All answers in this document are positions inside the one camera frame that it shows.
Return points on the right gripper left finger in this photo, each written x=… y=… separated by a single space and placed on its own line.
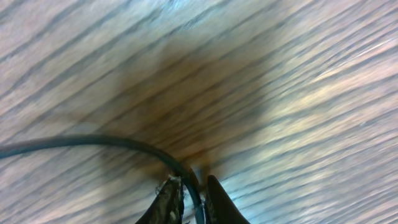
x=168 y=206

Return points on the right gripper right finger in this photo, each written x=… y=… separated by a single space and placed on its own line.
x=219 y=208

